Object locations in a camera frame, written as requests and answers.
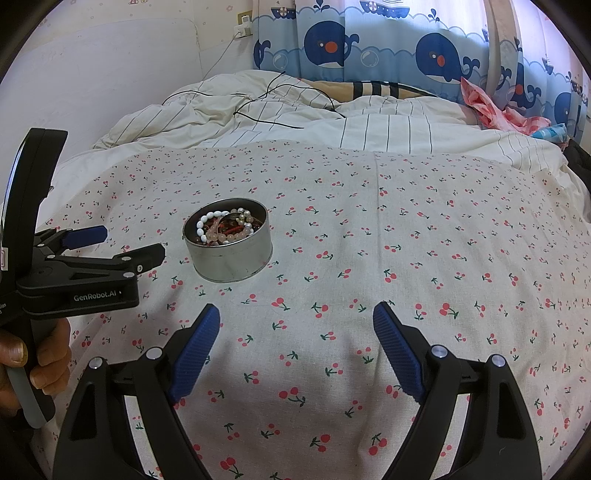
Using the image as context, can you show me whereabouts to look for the light blue packet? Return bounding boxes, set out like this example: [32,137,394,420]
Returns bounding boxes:
[531,122,571,144]

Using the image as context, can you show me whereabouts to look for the red string bracelet white beads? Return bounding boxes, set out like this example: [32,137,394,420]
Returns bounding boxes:
[196,210,245,243]

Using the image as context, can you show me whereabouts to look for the blue whale print curtain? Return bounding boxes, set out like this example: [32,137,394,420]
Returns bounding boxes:
[252,0,591,139]

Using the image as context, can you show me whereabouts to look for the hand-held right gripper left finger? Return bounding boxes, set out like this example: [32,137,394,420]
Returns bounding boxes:
[52,303,221,480]

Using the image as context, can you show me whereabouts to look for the round metal tin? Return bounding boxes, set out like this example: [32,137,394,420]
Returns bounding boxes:
[182,198,274,283]

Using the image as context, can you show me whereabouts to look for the person's left hand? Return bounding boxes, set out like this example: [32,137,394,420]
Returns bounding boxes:
[0,318,73,418]

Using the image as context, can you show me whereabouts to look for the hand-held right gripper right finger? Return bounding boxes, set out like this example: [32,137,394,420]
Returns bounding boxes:
[372,301,542,480]

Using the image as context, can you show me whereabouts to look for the person's left forearm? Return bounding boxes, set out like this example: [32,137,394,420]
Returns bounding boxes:
[0,413,54,480]

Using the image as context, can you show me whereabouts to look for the cherry print bed sheet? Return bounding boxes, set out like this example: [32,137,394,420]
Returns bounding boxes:
[28,138,591,480]

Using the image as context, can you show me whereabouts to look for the black jacket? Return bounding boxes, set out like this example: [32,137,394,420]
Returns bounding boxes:
[561,138,591,185]

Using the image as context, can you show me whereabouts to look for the white striped duvet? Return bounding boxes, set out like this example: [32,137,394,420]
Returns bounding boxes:
[92,69,571,174]

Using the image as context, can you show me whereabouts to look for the pink cloth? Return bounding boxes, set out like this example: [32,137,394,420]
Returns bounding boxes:
[459,76,552,137]

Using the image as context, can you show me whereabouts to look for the thin black cable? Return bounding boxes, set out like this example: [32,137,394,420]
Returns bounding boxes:
[175,71,345,130]

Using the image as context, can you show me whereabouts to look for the pink bead bracelet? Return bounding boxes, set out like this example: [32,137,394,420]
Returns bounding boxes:
[203,208,259,245]

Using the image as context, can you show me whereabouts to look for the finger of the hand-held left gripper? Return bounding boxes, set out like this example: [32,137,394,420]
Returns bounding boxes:
[34,225,108,256]
[46,244,166,278]

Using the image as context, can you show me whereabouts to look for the tan striped pillow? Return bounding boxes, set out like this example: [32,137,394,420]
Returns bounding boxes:
[300,78,435,102]

